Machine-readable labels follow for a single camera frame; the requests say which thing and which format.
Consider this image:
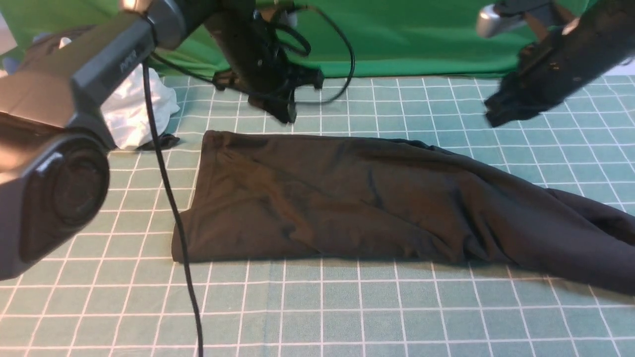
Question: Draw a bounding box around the dark gray crumpled garment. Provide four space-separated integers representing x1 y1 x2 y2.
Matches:
17 25 181 151

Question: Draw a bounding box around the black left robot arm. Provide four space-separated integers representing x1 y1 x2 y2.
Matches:
0 0 324 280

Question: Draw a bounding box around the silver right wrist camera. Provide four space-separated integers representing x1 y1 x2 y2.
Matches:
476 0 574 39

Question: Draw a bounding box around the white crumpled shirt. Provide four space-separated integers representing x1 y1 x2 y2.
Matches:
101 65 180 151

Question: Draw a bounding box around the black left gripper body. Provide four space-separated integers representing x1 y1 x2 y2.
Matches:
206 10 325 124

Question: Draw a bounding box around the black camera cable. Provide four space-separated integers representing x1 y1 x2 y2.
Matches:
141 4 356 357

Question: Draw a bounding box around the green backdrop cloth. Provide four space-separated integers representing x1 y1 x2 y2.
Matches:
0 0 535 77

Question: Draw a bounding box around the dark gray long-sleeved shirt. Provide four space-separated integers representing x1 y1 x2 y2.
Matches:
172 130 635 295

